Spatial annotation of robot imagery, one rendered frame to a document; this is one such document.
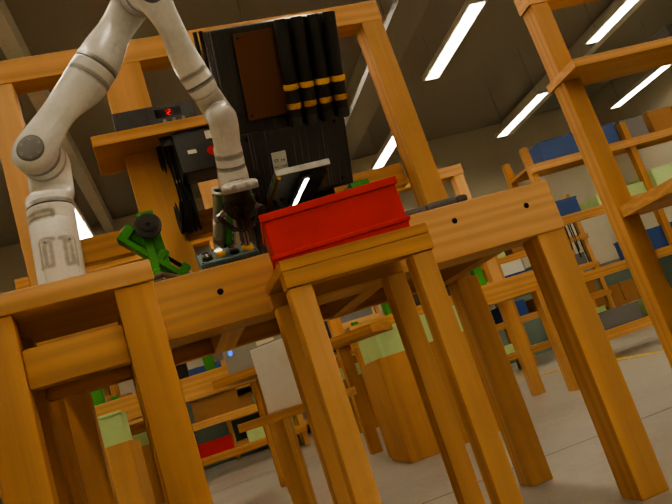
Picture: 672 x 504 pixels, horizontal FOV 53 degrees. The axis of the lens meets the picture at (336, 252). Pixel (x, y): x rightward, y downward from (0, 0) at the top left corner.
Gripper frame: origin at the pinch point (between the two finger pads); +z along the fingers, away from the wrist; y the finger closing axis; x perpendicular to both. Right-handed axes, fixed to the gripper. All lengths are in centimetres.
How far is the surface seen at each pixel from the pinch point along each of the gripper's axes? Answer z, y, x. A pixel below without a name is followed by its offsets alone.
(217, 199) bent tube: 0.1, -0.5, -39.1
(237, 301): 12.4, 6.8, 9.3
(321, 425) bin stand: 34, -2, 39
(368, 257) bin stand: -2.8, -18.3, 38.2
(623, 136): 138, -472, -387
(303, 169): -10.2, -21.7, -13.2
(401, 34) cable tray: -1, -235, -393
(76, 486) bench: 37, 52, 26
